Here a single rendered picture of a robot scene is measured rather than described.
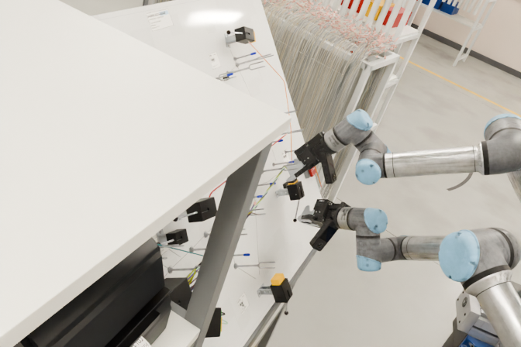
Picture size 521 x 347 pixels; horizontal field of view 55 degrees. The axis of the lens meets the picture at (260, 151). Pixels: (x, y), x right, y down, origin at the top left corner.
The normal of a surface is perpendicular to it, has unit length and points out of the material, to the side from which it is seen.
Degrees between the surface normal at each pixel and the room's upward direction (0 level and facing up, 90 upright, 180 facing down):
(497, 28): 90
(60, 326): 33
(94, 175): 0
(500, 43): 90
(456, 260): 88
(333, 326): 0
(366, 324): 0
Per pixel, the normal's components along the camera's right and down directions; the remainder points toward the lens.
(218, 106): 0.27, -0.82
